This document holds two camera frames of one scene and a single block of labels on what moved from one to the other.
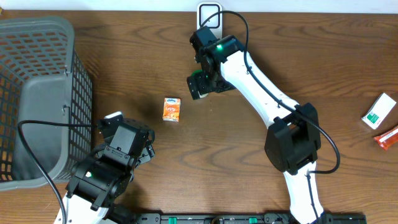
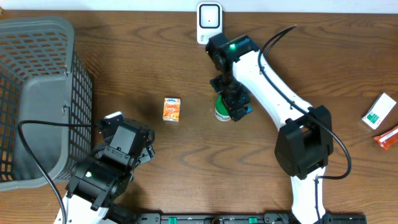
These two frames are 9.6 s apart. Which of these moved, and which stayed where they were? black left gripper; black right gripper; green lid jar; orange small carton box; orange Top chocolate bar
Moved: green lid jar; black right gripper
Stayed: orange Top chocolate bar; orange small carton box; black left gripper
